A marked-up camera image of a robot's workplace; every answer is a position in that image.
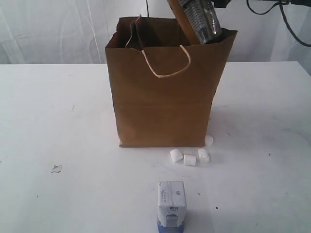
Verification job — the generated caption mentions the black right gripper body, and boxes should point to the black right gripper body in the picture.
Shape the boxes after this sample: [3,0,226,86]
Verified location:
[212,0,230,7]

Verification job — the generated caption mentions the long noodle package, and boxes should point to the long noodle package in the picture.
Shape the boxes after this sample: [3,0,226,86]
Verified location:
[168,0,222,45]

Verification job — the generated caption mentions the white marshmallow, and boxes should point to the white marshmallow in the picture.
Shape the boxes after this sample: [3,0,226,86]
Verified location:
[183,154,196,166]
[205,135,214,147]
[197,148,210,163]
[170,149,183,163]

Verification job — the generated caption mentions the white blue milk carton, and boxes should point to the white blue milk carton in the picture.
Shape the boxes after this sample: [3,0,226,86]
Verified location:
[157,181,187,233]

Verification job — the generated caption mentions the brown paper shopping bag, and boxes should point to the brown paper shopping bag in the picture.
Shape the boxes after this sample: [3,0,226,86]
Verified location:
[105,16,237,148]

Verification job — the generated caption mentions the small torn paper scrap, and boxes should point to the small torn paper scrap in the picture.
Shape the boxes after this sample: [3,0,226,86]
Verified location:
[51,165,62,173]

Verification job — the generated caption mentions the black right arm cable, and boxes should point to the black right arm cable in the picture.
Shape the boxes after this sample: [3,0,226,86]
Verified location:
[246,0,311,47]

